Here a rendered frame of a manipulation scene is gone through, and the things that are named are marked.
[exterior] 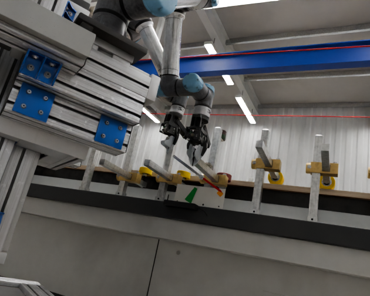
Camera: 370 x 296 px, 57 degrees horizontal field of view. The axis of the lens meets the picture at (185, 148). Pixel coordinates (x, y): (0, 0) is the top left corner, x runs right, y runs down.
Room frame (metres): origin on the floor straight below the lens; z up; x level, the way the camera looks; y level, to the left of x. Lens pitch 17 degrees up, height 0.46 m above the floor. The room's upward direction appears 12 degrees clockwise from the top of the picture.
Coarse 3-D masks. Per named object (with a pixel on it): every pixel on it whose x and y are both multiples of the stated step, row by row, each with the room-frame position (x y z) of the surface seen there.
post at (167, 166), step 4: (176, 144) 1.79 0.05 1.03; (172, 152) 1.76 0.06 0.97; (168, 156) 1.77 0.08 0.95; (172, 156) 1.77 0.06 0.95; (164, 160) 1.78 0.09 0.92; (168, 160) 1.77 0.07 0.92; (172, 160) 1.78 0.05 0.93; (164, 164) 1.77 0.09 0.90; (168, 164) 1.76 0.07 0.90; (172, 164) 1.79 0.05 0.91; (164, 168) 1.77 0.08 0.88; (168, 168) 1.76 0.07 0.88; (160, 184) 1.77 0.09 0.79; (164, 184) 1.76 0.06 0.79; (160, 188) 1.77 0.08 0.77; (164, 188) 1.77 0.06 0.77; (160, 192) 1.77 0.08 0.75; (164, 192) 1.77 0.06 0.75; (160, 196) 1.77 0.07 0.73; (164, 196) 1.78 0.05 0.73
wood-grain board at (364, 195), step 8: (80, 168) 2.26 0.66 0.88; (96, 168) 2.20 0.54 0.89; (104, 168) 2.18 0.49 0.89; (152, 176) 2.02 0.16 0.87; (192, 176) 1.91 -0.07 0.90; (232, 184) 1.80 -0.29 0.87; (240, 184) 1.78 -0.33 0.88; (248, 184) 1.76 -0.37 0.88; (264, 184) 1.73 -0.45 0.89; (272, 184) 1.71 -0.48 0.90; (280, 184) 1.69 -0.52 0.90; (296, 192) 1.67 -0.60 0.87; (304, 192) 1.64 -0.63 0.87; (320, 192) 1.61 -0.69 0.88; (328, 192) 1.59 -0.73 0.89; (336, 192) 1.58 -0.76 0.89; (344, 192) 1.56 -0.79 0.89; (352, 192) 1.54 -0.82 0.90; (360, 192) 1.53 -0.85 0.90
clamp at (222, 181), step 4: (204, 176) 1.66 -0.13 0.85; (220, 176) 1.63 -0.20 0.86; (224, 176) 1.62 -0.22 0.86; (200, 180) 1.67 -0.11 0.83; (208, 180) 1.65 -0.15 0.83; (220, 180) 1.62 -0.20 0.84; (224, 180) 1.61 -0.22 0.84; (216, 184) 1.65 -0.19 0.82; (220, 184) 1.63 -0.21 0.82; (224, 184) 1.62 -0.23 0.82
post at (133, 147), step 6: (138, 126) 1.87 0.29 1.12; (138, 132) 1.88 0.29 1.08; (132, 138) 1.88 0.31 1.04; (138, 138) 1.89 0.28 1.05; (132, 144) 1.88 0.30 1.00; (132, 150) 1.87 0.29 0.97; (126, 156) 1.88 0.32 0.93; (132, 156) 1.88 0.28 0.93; (126, 162) 1.88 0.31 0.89; (132, 162) 1.89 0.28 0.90; (126, 168) 1.88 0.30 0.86; (120, 180) 1.88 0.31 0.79; (120, 186) 1.88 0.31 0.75; (126, 186) 1.89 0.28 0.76
